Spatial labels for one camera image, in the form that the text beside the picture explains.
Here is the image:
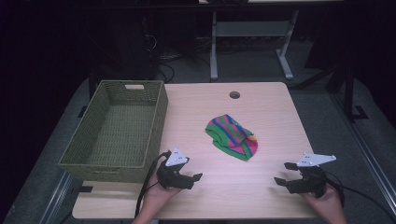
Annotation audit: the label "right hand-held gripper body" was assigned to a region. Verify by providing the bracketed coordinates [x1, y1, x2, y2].
[285, 152, 337, 199]

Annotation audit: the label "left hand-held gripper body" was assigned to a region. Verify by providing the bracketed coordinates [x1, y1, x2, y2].
[156, 147, 191, 190]

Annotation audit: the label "striped green pink blue sock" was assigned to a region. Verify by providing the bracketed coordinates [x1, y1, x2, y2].
[205, 114, 260, 162]

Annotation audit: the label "green woven basket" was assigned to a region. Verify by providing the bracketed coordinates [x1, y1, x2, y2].
[58, 79, 169, 184]

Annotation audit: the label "person's left hand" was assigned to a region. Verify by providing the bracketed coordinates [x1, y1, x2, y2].
[145, 173, 184, 209]

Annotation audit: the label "person's right hand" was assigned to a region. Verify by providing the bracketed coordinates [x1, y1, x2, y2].
[299, 183, 344, 217]

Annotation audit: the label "black metal stand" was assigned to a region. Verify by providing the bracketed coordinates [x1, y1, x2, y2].
[337, 60, 370, 123]

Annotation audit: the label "dark computer tower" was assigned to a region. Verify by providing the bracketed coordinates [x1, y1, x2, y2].
[92, 8, 159, 81]

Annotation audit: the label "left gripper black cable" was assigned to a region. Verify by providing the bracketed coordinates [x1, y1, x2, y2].
[134, 150, 172, 219]

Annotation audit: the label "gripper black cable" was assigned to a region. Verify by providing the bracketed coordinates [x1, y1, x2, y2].
[323, 171, 396, 223]
[134, 150, 172, 219]

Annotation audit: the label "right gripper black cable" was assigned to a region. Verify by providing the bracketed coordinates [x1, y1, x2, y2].
[323, 171, 396, 223]

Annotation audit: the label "metal floor rail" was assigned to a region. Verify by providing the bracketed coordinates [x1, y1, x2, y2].
[39, 170, 75, 224]
[329, 91, 396, 216]

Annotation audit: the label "black floor cables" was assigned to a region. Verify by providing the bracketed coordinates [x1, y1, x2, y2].
[146, 31, 213, 84]

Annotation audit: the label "white metal desk frame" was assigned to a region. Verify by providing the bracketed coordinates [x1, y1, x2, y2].
[209, 8, 301, 82]

